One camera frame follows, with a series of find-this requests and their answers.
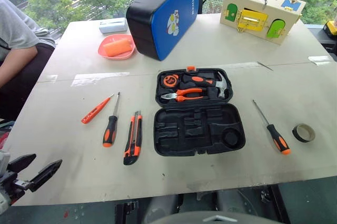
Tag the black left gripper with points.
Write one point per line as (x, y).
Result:
(11, 184)

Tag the black orange thick-shaft screwdriver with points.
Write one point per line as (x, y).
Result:
(110, 130)

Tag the orange test pen screwdriver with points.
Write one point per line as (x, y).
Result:
(96, 109)

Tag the orange black utility knife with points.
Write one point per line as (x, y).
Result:
(133, 142)

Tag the black orange thin-shaft screwdriver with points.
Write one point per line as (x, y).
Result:
(279, 139)

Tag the black electrical tape roll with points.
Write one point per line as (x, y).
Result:
(298, 134)

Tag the bare forearm of grey-shirt person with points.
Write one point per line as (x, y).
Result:
(15, 63)

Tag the black plastic tool case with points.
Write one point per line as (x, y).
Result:
(210, 129)

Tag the wooden latch busy box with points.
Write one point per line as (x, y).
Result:
(263, 2)

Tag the pink plastic plate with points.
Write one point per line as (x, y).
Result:
(105, 51)

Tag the person in grey shirt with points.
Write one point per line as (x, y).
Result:
(15, 31)

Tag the orange sponge block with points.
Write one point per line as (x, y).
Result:
(117, 47)

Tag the white blue tissue box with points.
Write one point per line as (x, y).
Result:
(111, 26)

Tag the orange black tape measure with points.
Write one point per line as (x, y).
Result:
(170, 81)

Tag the blue black hard case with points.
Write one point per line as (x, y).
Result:
(173, 15)

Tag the black side table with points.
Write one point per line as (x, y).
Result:
(319, 40)

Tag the yellow black battery pack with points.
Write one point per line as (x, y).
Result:
(330, 27)

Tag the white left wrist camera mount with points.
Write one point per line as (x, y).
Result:
(3, 158)

